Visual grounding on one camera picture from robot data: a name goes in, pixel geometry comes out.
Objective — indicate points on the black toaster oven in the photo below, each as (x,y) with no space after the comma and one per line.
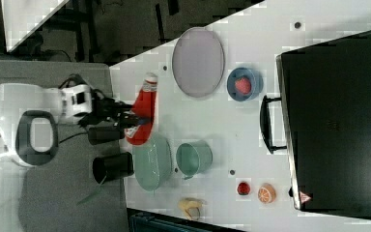
(325,95)

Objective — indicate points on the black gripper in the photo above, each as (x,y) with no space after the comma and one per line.
(104,108)

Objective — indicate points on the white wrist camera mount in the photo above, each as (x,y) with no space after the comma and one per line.
(76,103)

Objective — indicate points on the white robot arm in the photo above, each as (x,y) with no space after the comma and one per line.
(29,119)

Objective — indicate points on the yellow felt banana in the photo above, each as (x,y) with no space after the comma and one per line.
(191,208)

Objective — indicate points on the pink felt strawberry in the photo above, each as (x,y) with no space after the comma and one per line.
(243,85)

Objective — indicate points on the red felt ketchup bottle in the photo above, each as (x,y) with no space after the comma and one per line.
(144,107)

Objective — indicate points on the lilac round plate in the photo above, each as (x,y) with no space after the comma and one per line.
(198,62)

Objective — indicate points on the red felt strawberry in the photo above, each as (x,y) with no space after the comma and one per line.
(243,188)

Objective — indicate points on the green metal bucket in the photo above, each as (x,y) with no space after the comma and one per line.
(194,158)

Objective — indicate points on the blue bowl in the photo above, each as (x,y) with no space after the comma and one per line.
(255,80)

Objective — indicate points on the felt orange slice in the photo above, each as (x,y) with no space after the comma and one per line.
(266,193)

